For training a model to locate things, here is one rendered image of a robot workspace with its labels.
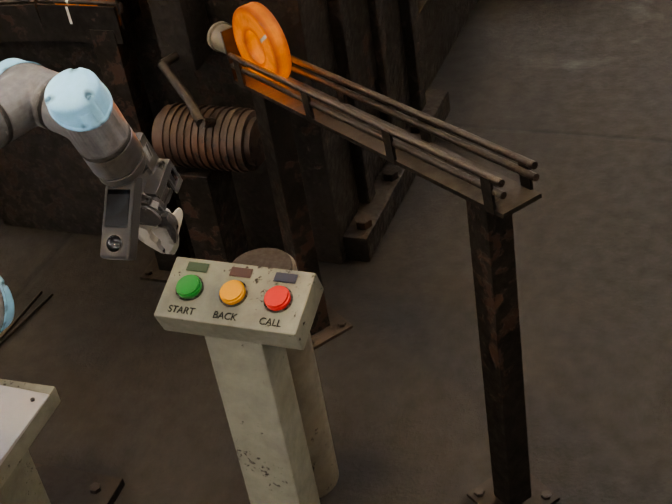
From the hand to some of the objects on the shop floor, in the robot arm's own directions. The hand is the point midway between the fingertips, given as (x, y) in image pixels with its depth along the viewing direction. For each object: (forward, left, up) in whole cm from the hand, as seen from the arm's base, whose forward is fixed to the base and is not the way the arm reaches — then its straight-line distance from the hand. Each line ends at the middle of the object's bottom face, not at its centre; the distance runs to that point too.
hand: (167, 252), depth 180 cm
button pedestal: (+7, -11, -69) cm, 70 cm away
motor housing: (+63, +31, -69) cm, 98 cm away
